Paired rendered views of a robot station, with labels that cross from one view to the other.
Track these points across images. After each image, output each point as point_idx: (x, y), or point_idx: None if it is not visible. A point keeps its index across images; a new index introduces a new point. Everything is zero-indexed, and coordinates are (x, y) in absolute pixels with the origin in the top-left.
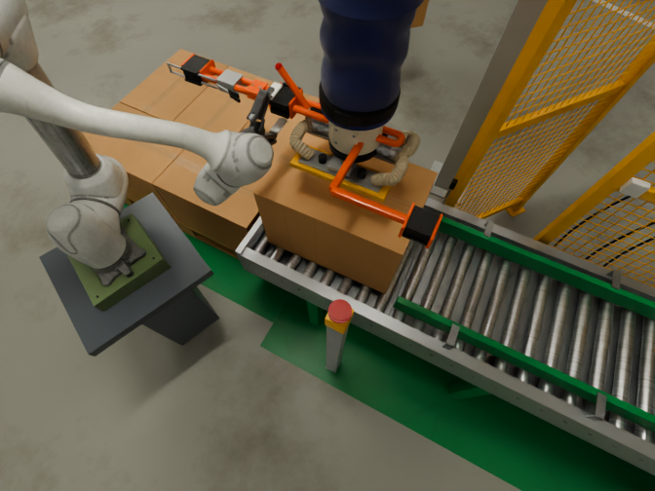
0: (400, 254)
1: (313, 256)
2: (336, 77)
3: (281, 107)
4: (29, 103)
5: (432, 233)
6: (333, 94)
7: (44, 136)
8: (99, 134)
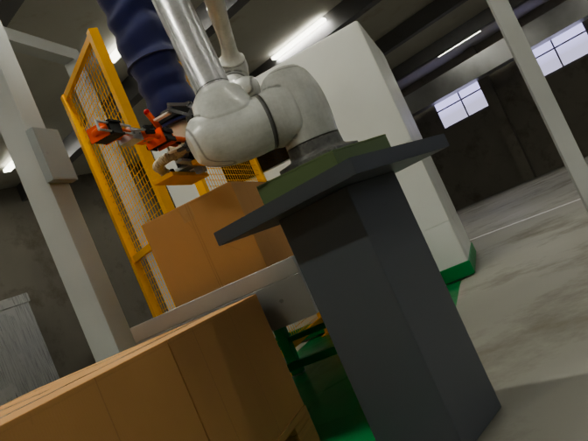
0: None
1: (286, 257)
2: (184, 85)
3: (170, 130)
4: None
5: None
6: (189, 94)
7: (205, 31)
8: (227, 16)
